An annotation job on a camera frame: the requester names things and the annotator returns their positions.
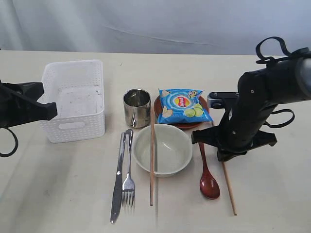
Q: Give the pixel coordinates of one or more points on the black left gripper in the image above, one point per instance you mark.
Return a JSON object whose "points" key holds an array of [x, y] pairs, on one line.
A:
{"points": [[19, 105]]}

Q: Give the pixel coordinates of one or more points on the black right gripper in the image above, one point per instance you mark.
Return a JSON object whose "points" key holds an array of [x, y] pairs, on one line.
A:
{"points": [[239, 133]]}

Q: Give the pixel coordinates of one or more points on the brown wooden chopstick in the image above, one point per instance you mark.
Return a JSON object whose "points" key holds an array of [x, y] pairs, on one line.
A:
{"points": [[152, 156], [230, 192]]}

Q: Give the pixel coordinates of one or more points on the white woven plastic basket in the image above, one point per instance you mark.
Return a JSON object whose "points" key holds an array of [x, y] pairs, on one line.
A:
{"points": [[77, 88]]}

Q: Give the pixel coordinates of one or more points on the brown wooden spoon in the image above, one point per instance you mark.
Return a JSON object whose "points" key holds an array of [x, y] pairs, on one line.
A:
{"points": [[208, 185]]}

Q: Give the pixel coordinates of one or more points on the white ceramic bowl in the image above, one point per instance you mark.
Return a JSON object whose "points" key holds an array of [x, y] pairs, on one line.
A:
{"points": [[172, 149]]}

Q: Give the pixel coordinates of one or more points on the blue potato chips bag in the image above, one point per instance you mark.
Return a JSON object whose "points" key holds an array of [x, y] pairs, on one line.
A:
{"points": [[182, 106]]}

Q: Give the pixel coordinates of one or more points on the brown ceramic plate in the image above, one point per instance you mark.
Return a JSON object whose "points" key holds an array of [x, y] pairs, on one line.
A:
{"points": [[182, 126]]}

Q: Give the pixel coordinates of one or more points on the shiny steel cup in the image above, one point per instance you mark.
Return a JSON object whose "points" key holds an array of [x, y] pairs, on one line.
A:
{"points": [[137, 105]]}

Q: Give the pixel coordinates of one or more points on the steel spoon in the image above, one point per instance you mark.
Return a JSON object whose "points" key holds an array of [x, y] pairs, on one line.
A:
{"points": [[128, 186]]}

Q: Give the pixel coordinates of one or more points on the steel fork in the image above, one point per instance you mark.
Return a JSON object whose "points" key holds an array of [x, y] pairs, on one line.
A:
{"points": [[117, 192]]}

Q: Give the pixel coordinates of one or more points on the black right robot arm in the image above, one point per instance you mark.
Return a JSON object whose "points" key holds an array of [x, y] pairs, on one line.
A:
{"points": [[284, 80]]}

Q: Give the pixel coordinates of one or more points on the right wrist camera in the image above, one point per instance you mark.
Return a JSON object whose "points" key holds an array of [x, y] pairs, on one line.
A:
{"points": [[221, 100]]}

